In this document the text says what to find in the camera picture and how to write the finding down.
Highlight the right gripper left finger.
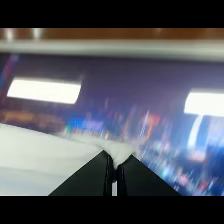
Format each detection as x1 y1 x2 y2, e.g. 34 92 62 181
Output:
48 150 115 197

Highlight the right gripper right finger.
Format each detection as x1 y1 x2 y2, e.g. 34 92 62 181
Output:
116 153 181 197

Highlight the white shirt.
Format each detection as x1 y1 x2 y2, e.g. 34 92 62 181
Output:
0 122 137 197

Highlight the silver frame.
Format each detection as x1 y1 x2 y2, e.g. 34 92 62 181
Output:
0 39 224 63

